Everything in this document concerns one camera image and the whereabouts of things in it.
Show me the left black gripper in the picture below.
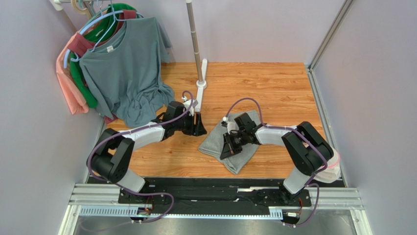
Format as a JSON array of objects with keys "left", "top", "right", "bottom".
[{"left": 174, "top": 112, "right": 208, "bottom": 137}]

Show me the grey cloth napkin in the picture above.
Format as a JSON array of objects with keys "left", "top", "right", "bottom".
[{"left": 198, "top": 120, "right": 259, "bottom": 175}]

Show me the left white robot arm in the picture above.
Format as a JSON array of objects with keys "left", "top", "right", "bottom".
[{"left": 87, "top": 99, "right": 207, "bottom": 193}]

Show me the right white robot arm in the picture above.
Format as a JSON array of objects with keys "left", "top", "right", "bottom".
[{"left": 220, "top": 113, "right": 335, "bottom": 195}]

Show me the white clothes rack stand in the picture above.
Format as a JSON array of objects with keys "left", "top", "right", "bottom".
[{"left": 185, "top": 0, "right": 208, "bottom": 112}]

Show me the grey-blue t-shirt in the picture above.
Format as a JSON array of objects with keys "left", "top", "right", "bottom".
[{"left": 79, "top": 17, "right": 174, "bottom": 128}]

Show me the white mesh laundry basket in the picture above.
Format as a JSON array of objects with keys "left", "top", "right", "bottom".
[{"left": 314, "top": 149, "right": 341, "bottom": 184}]

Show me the pink t-shirt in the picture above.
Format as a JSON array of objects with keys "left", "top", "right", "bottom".
[{"left": 55, "top": 35, "right": 89, "bottom": 115}]

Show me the green t-shirt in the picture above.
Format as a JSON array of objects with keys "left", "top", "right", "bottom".
[{"left": 68, "top": 3, "right": 137, "bottom": 108}]

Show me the light blue hanger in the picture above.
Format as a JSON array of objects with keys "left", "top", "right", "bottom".
[{"left": 63, "top": 3, "right": 125, "bottom": 69}]

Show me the maroon t-shirt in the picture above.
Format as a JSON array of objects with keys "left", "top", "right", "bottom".
[{"left": 69, "top": 9, "right": 139, "bottom": 59}]

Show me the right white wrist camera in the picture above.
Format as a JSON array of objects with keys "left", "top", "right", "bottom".
[{"left": 221, "top": 117, "right": 239, "bottom": 134}]

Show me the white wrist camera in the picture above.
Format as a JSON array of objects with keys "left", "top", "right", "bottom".
[
  {"left": 182, "top": 96, "right": 199, "bottom": 116},
  {"left": 221, "top": 117, "right": 239, "bottom": 134}
]

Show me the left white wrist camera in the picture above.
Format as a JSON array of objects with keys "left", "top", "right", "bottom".
[{"left": 182, "top": 96, "right": 199, "bottom": 116}]

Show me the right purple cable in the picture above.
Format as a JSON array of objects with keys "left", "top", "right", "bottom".
[{"left": 224, "top": 97, "right": 328, "bottom": 227}]

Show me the aluminium frame post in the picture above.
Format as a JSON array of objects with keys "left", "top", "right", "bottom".
[{"left": 307, "top": 0, "right": 355, "bottom": 71}]

